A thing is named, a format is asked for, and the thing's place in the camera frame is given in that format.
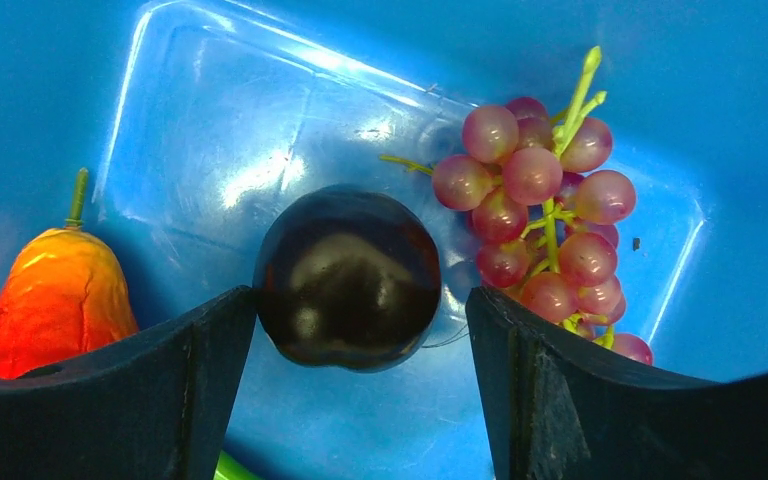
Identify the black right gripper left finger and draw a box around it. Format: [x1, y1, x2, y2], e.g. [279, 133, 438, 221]
[0, 286, 256, 479]

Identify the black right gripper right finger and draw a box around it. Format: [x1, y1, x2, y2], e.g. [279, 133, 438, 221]
[465, 287, 768, 479]

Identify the red strawberry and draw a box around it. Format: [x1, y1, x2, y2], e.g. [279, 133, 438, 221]
[0, 168, 138, 380]

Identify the light purple grape bunch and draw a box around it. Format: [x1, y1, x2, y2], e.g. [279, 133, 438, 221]
[402, 47, 654, 365]

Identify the dark plum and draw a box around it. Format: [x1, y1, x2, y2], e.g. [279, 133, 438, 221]
[252, 185, 442, 372]

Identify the blue plastic bin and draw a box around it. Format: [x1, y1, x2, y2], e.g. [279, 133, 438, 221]
[0, 1, 768, 479]

